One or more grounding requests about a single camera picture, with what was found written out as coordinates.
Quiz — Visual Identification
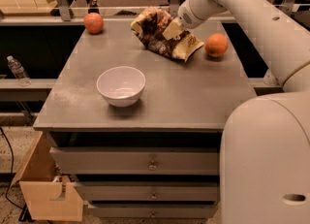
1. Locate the middle grey drawer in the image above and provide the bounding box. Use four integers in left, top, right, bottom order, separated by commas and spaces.
75, 182, 219, 202

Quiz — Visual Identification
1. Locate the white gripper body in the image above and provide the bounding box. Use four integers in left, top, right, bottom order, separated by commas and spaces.
178, 0, 206, 29

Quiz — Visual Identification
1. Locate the top grey drawer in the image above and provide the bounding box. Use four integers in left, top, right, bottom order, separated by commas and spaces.
50, 147, 219, 176

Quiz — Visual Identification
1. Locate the light wooden open drawer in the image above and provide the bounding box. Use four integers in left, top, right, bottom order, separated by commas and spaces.
11, 132, 83, 222

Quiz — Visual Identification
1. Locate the orange fruit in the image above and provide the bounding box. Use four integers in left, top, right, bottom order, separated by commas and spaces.
204, 33, 229, 57

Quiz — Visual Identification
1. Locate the clear sanitizer bottle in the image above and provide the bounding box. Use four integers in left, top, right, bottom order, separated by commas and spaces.
263, 70, 278, 86

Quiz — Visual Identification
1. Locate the grey drawer cabinet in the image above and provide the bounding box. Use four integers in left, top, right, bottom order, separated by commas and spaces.
34, 19, 256, 207

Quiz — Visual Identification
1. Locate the red apple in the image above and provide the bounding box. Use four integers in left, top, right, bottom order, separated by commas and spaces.
83, 13, 104, 34

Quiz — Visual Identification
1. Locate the clear plastic water bottle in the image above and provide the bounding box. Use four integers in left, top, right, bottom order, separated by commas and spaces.
7, 55, 31, 86

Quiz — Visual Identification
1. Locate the brown chip bag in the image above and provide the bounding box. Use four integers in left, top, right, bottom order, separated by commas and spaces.
131, 7, 203, 62

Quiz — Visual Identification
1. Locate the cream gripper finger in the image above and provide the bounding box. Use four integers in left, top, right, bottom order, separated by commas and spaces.
163, 17, 185, 41

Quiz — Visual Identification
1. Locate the bottom grey drawer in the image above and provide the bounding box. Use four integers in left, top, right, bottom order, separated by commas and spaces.
88, 204, 217, 219

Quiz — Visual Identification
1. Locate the black floor cable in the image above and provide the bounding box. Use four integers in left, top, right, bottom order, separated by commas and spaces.
0, 126, 25, 211

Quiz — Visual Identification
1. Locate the grey drawer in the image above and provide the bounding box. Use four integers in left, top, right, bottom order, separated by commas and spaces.
50, 147, 219, 176
75, 182, 219, 202
88, 204, 217, 219

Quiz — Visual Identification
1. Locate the white bowl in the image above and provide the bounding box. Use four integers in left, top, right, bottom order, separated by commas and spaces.
96, 66, 146, 108

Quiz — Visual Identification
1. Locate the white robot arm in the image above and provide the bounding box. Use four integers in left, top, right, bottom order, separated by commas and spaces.
178, 0, 310, 224

